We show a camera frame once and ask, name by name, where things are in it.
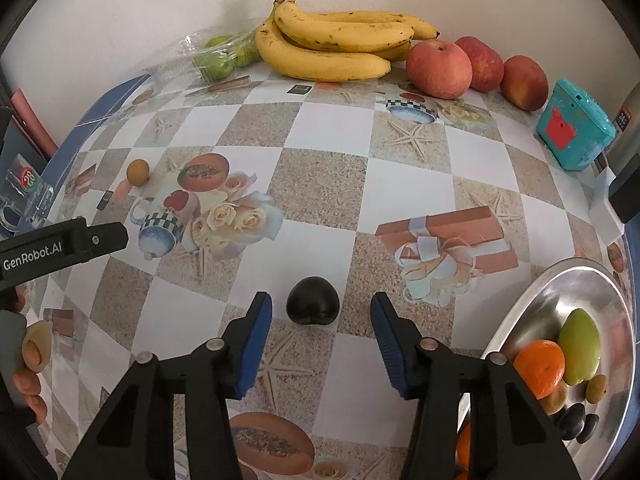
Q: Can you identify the green apple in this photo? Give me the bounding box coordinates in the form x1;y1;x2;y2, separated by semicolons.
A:
557;308;602;387

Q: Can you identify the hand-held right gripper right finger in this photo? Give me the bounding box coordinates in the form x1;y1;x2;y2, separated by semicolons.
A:
370;291;583;480

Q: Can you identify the yellow banana bunch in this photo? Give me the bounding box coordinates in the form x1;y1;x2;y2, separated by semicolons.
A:
255;0;441;82

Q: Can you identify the small brown longan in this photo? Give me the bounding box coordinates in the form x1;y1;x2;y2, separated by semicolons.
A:
586;374;608;404
126;159;151;187

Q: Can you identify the white charging dock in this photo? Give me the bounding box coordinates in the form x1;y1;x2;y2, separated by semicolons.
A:
590;167;626;241

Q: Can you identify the dark plum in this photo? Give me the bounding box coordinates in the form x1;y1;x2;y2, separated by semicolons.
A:
286;277;342;326
556;402;587;441
575;413;600;444

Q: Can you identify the pink cylindrical object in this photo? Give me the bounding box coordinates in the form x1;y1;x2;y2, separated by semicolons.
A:
10;87;61;161

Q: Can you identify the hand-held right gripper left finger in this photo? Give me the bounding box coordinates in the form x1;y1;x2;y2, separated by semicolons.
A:
61;291;273;480

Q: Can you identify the glass mug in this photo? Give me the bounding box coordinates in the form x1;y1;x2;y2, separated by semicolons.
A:
0;152;56;233

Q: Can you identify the red apple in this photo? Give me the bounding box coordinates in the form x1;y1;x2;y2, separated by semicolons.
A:
501;55;550;112
405;40;473;100
454;36;505;93

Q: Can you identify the clear bag of green fruits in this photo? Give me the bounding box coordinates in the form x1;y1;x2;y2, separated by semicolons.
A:
145;27;263;83

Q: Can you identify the teal plastic box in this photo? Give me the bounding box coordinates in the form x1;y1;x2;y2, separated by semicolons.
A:
536;78;617;172

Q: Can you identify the person's left hand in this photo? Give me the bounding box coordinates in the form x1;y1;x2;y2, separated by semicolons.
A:
14;319;54;425

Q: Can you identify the stainless steel basin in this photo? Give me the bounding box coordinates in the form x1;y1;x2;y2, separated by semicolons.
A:
457;256;636;480

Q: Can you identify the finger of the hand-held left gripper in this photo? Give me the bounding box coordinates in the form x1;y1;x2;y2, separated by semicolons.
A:
81;219;129;263

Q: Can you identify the stainless steel thermos jug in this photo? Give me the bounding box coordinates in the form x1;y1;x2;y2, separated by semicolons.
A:
607;85;640;176

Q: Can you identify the brown kiwi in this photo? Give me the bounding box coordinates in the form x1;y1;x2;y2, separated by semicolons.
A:
539;379;569;416

